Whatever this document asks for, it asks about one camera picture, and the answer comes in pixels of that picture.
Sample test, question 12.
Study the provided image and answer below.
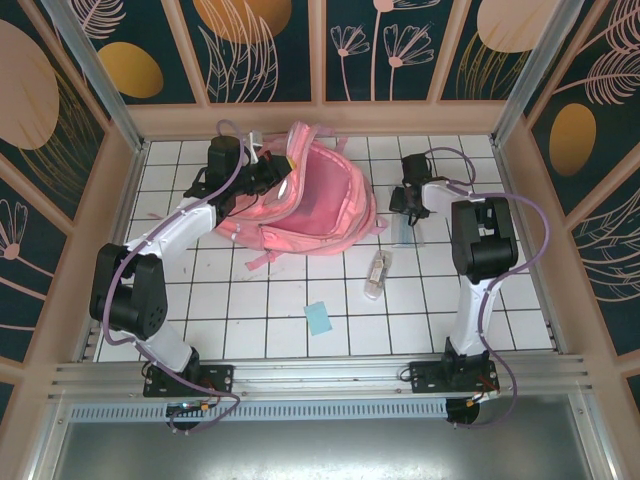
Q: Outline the aluminium frame post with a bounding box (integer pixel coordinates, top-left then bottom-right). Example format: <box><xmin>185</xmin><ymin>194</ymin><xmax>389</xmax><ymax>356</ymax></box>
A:
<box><xmin>40</xmin><ymin>0</ymin><xmax>151</xmax><ymax>154</ymax></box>
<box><xmin>492</xmin><ymin>0</ymin><xmax>587</xmax><ymax>147</ymax></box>

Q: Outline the blue sticky note pad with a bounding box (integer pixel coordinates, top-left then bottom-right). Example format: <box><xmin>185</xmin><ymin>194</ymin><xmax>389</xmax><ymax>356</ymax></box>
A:
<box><xmin>303</xmin><ymin>300</ymin><xmax>335</xmax><ymax>337</ymax></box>

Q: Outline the clear plastic stationery packet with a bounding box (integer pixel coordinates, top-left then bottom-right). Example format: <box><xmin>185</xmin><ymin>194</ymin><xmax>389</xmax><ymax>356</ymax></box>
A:
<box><xmin>391</xmin><ymin>209</ymin><xmax>427</xmax><ymax>250</ymax></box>

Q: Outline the aluminium mounting rail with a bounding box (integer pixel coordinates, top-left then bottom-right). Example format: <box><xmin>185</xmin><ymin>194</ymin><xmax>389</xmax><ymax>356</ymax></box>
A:
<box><xmin>47</xmin><ymin>353</ymin><xmax>597</xmax><ymax>402</ymax></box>

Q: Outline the slotted grey cable duct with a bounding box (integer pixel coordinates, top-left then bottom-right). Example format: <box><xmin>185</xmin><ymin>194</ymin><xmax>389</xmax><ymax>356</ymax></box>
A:
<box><xmin>69</xmin><ymin>398</ymin><xmax>450</xmax><ymax>422</ymax></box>

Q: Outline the pink student backpack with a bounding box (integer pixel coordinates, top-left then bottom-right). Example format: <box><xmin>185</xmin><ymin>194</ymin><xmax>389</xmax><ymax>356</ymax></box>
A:
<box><xmin>146</xmin><ymin>119</ymin><xmax>389</xmax><ymax>274</ymax></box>

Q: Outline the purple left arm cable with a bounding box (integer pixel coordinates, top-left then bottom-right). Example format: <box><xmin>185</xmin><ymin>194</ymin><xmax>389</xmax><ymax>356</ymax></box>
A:
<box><xmin>102</xmin><ymin>118</ymin><xmax>249</xmax><ymax>436</ymax></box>

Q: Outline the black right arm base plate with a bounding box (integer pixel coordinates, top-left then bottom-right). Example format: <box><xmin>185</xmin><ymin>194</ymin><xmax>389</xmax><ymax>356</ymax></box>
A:
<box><xmin>408</xmin><ymin>360</ymin><xmax>500</xmax><ymax>396</ymax></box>

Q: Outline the grey metal sheet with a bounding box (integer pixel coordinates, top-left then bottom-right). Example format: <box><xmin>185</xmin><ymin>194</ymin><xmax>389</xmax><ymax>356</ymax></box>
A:
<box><xmin>27</xmin><ymin>394</ymin><xmax>619</xmax><ymax>480</ymax></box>

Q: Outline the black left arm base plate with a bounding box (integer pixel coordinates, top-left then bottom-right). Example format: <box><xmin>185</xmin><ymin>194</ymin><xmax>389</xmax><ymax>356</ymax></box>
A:
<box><xmin>143</xmin><ymin>363</ymin><xmax>235</xmax><ymax>399</ymax></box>

